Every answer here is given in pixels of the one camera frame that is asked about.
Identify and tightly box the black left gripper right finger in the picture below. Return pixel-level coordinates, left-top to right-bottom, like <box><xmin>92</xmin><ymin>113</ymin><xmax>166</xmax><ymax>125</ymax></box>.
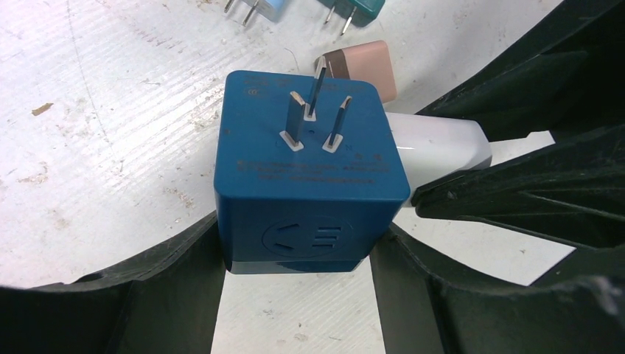
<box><xmin>371</xmin><ymin>226</ymin><xmax>624</xmax><ymax>353</ymax></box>

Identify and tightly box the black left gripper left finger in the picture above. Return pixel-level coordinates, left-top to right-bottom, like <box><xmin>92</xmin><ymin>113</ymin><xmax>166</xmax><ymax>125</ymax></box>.
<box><xmin>1</xmin><ymin>214</ymin><xmax>226</xmax><ymax>353</ymax></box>

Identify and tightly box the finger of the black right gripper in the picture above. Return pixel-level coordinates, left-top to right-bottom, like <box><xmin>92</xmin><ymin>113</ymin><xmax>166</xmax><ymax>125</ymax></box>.
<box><xmin>411</xmin><ymin>125</ymin><xmax>624</xmax><ymax>249</ymax></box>
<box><xmin>422</xmin><ymin>1</ymin><xmax>624</xmax><ymax>142</ymax></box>

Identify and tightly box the white plug charger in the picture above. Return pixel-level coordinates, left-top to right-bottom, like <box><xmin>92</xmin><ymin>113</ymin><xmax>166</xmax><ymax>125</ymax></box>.
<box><xmin>386</xmin><ymin>112</ymin><xmax>492</xmax><ymax>197</ymax></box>

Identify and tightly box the blue cube socket adapter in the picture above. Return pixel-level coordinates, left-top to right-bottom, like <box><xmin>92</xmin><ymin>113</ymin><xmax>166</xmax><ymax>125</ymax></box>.
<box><xmin>213</xmin><ymin>69</ymin><xmax>411</xmax><ymax>274</ymax></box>

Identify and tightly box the pink brown plug charger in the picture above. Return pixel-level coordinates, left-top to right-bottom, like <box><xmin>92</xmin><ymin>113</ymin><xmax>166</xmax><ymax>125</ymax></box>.
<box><xmin>315</xmin><ymin>40</ymin><xmax>397</xmax><ymax>103</ymax></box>

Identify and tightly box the teal plug charger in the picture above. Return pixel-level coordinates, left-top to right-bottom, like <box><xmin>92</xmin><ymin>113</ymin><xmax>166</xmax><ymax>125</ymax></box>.
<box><xmin>320</xmin><ymin>0</ymin><xmax>386</xmax><ymax>35</ymax></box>

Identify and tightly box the light blue plug charger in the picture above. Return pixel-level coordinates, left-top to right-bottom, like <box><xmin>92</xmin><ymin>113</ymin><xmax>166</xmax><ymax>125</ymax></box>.
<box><xmin>242</xmin><ymin>0</ymin><xmax>288</xmax><ymax>27</ymax></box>

